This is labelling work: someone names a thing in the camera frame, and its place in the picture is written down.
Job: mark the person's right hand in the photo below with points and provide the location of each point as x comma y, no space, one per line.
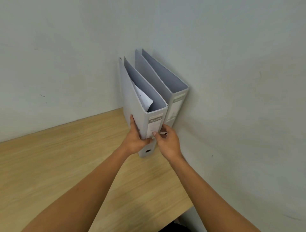
169,145

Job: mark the person's left hand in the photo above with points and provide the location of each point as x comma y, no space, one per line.
133,142

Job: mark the person's left thumb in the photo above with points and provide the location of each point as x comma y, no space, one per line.
134,125

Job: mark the person's right thumb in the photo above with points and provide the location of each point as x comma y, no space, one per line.
158,136

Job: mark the grey binder with paper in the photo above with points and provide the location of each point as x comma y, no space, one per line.
133,102

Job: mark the person's left forearm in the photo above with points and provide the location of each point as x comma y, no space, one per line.
81,193

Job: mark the person's right forearm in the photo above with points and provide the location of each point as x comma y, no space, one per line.
210,196

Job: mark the white paper sheet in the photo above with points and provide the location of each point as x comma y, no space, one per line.
142,96

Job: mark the grey lever arch binder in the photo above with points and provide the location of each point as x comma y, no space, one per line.
175,105

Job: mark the dark clothing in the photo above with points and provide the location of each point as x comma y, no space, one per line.
179,225

